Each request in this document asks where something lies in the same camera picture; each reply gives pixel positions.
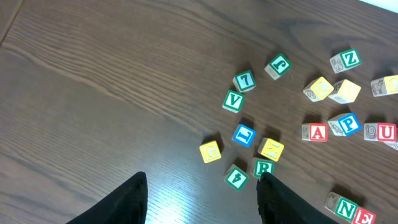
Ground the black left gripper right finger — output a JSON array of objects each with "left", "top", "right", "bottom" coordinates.
[{"left": 256, "top": 172, "right": 336, "bottom": 224}]

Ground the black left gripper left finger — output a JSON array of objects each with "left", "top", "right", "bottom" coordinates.
[{"left": 68, "top": 172, "right": 148, "bottom": 224}]

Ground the green R block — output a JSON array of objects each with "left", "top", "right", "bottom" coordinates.
[{"left": 250, "top": 157, "right": 275, "bottom": 179}]

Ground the green N block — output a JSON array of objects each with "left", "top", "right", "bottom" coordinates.
[{"left": 325, "top": 192, "right": 359, "bottom": 222}]

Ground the red E block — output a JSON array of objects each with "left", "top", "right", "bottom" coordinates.
[{"left": 351, "top": 207, "right": 376, "bottom": 224}]

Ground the green 4 block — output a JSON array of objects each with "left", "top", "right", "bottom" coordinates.
[{"left": 224, "top": 164, "right": 249, "bottom": 192}]

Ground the yellow block beside R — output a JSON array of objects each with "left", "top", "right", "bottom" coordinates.
[{"left": 257, "top": 138, "right": 284, "bottom": 162}]

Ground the blue L block lower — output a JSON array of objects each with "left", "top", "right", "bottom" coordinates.
[{"left": 232, "top": 124, "right": 256, "bottom": 147}]

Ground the red A block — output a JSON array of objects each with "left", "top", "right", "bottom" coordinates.
[{"left": 301, "top": 123, "right": 328, "bottom": 142}]

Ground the yellow block far left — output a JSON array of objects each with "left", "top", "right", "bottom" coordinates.
[{"left": 199, "top": 140, "right": 221, "bottom": 163}]

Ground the blue P block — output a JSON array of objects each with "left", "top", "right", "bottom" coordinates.
[{"left": 328, "top": 113, "right": 361, "bottom": 136}]

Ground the green V block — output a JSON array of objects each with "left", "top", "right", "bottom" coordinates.
[{"left": 222, "top": 90, "right": 245, "bottom": 113}]

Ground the yellow block near J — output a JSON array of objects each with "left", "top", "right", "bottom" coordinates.
[{"left": 303, "top": 77, "right": 334, "bottom": 102}]

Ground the green 7 block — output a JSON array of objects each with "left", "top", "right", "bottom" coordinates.
[{"left": 233, "top": 70, "right": 256, "bottom": 93}]

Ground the red U block left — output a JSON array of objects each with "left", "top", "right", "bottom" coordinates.
[{"left": 364, "top": 123, "right": 397, "bottom": 142}]

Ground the red I block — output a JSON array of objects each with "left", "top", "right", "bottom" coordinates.
[{"left": 384, "top": 142, "right": 398, "bottom": 151}]

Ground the yellow S block left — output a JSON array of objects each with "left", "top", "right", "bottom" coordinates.
[{"left": 328, "top": 79, "right": 361, "bottom": 104}]

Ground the green J block left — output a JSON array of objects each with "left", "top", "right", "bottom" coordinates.
[{"left": 264, "top": 54, "right": 292, "bottom": 80}]

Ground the green Z block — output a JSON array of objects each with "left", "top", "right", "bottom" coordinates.
[{"left": 330, "top": 49, "right": 362, "bottom": 73}]

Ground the yellow block top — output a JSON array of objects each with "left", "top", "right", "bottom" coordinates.
[{"left": 371, "top": 75, "right": 398, "bottom": 97}]

